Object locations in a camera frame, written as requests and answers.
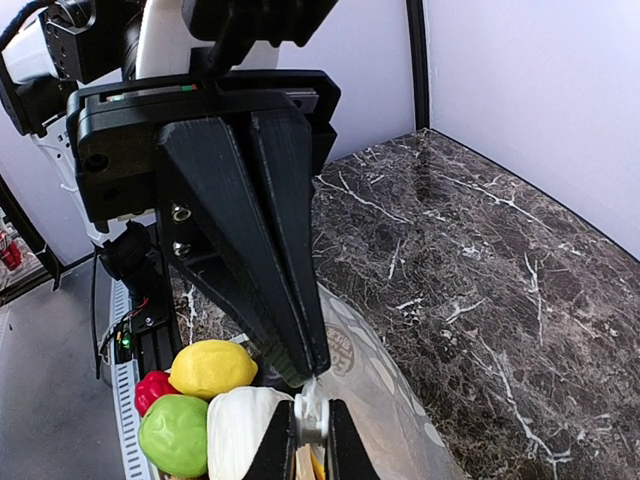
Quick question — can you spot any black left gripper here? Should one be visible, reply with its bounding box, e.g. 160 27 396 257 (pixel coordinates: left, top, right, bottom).
66 70 341 388

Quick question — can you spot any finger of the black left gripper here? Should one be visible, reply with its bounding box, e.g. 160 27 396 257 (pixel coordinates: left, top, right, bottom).
251 108 331 375

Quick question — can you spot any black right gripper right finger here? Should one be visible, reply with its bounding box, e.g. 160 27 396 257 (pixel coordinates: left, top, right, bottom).
325 400 378 480

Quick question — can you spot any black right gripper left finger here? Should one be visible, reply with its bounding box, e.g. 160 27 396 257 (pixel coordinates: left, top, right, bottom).
247 401 296 480

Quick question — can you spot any clear dotted zip top bag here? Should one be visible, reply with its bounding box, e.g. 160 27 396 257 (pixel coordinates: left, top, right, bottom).
314 288 465 479

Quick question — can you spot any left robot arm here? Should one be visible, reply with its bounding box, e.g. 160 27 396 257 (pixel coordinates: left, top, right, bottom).
1 1 341 387

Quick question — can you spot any toy napa cabbage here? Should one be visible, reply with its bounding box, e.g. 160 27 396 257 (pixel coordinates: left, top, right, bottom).
207 386 293 480

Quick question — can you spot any green toy apple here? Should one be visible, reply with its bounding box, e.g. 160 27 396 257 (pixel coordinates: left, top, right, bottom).
138 394 208 478

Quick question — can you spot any yellow toy lemon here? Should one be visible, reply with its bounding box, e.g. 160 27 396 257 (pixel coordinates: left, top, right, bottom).
169 340 258 401

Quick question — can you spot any red toy bell pepper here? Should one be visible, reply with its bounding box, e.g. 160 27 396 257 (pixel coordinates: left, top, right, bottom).
135 371 179 417

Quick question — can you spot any black right corner frame post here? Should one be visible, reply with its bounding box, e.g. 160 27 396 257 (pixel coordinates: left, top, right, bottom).
405 0 430 130

